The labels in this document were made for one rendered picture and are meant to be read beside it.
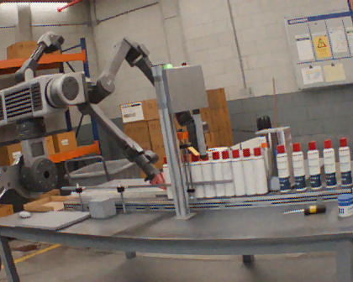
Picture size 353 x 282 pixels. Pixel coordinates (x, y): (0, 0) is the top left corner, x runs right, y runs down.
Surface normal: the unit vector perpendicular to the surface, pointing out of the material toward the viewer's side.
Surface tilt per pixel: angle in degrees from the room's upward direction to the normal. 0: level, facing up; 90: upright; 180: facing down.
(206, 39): 90
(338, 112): 90
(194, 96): 90
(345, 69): 90
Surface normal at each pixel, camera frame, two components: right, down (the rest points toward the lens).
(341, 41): -0.50, 0.17
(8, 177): 0.82, -0.09
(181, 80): 0.38, 0.01
